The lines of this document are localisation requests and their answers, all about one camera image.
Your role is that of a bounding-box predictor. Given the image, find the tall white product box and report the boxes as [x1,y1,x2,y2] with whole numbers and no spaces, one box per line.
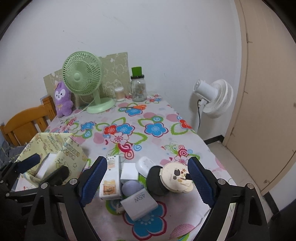
[99,155,122,200]

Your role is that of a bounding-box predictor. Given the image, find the white cube charger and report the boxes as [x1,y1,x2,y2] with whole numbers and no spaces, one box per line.
[120,163,138,184]

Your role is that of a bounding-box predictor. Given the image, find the lavender round object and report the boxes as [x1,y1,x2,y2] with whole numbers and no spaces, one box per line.
[121,180,144,197]

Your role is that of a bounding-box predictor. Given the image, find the white 45W charger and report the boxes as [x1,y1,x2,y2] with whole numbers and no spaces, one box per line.
[120,188,158,221]

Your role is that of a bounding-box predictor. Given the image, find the cream round cartoon mirror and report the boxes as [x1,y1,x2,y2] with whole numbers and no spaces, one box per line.
[159,163,193,193]

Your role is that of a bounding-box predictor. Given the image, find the black round pad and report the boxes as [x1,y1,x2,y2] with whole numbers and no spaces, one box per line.
[146,166,170,196]

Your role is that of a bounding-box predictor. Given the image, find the blue plaid bedding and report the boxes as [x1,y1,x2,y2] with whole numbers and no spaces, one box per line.
[0,136,25,168]

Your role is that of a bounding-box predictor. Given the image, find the yellow fabric storage box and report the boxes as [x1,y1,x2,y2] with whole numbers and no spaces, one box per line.
[16,133,89,191]

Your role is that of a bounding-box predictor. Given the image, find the wooden chair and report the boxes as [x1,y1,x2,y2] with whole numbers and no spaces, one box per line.
[1,95,57,146]

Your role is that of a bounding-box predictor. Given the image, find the purple plush bunny toy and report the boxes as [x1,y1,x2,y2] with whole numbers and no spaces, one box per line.
[54,81,73,118]

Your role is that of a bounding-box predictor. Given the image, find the beige door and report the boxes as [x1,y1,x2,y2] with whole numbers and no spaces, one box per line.
[225,1,295,194]

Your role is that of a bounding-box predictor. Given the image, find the cotton swab container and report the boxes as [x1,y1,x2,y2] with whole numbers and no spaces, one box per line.
[114,86,125,102]

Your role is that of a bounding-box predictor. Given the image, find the floral tablecloth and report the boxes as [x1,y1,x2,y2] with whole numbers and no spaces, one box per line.
[47,95,231,240]

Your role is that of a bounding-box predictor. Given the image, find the green desk fan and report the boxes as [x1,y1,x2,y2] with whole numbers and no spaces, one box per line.
[62,51,115,114]

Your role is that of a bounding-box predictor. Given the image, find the glass jar green lid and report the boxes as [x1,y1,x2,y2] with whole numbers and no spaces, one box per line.
[130,66,147,102]

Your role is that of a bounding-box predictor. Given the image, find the beige cartoon patterned board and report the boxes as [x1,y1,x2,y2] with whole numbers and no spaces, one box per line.
[44,52,131,109]

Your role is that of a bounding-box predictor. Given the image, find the white standing fan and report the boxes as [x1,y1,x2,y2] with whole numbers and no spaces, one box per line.
[193,79,234,132]

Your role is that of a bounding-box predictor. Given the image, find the orange handled scissors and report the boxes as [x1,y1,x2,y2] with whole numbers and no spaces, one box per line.
[126,104,147,111]

